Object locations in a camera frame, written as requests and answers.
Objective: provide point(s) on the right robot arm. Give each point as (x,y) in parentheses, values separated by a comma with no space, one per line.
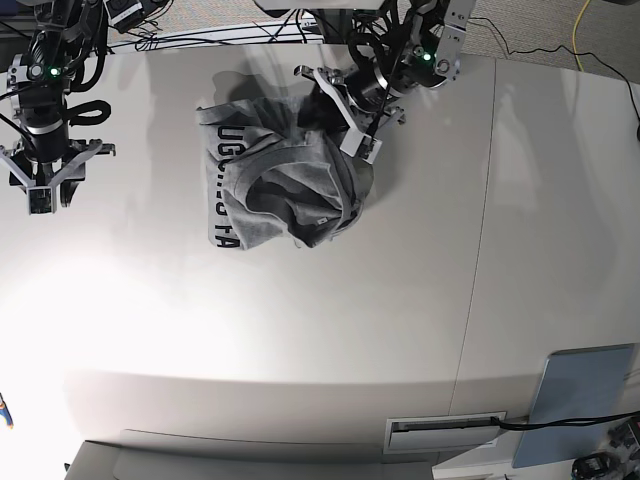
(66,55)

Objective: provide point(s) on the black device bottom right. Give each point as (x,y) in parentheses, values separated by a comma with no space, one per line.
(599,465)

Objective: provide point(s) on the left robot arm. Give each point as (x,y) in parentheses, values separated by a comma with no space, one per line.
(393,53)

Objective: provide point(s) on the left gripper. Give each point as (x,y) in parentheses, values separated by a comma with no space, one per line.
(343,100)

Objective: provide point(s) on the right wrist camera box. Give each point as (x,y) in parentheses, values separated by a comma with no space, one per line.
(41,200)

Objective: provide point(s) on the white cable tray box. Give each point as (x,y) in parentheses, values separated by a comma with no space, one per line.
(412,435)

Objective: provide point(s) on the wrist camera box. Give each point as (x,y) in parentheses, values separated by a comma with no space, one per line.
(357,144)
(41,200)

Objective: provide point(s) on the blue orange tool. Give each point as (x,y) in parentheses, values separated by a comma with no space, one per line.
(5,413)

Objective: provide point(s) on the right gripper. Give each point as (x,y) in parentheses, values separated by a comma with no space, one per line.
(64,174)

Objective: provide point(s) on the central black stand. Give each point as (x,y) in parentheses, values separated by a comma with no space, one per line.
(340,20)

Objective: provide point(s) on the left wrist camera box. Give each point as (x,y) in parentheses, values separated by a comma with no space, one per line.
(357,144)

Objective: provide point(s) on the blue-grey board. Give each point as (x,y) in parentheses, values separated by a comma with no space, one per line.
(576,383)

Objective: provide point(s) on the grey T-shirt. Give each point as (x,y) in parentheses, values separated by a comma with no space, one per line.
(272,172)

